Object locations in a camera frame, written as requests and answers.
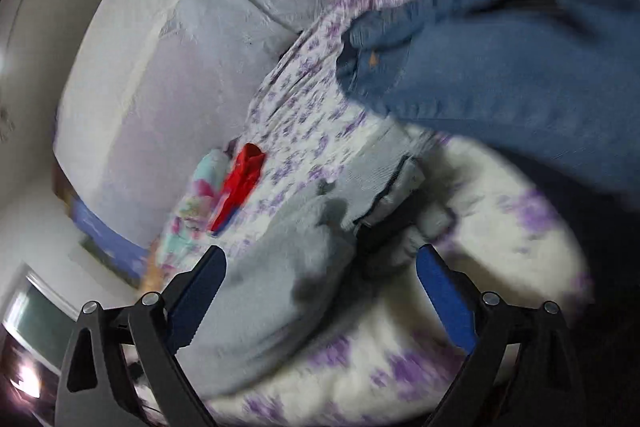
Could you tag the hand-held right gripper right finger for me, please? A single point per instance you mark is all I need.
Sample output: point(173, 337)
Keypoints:
point(447, 302)

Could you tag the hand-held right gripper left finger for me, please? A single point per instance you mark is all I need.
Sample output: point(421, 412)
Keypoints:
point(192, 307)

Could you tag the grey sweatshirt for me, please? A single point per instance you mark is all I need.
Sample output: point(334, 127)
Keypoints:
point(280, 277)

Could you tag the purple floral bed sheet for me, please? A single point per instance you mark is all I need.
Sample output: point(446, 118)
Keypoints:
point(450, 287)

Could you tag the pastel patterned cloth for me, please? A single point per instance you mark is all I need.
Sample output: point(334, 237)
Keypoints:
point(192, 207)

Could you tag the red cloth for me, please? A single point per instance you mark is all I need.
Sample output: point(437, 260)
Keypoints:
point(239, 187)

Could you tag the window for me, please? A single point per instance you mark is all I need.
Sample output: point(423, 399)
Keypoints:
point(35, 322)

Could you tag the blue denim jeans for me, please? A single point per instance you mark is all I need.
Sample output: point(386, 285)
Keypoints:
point(480, 72)

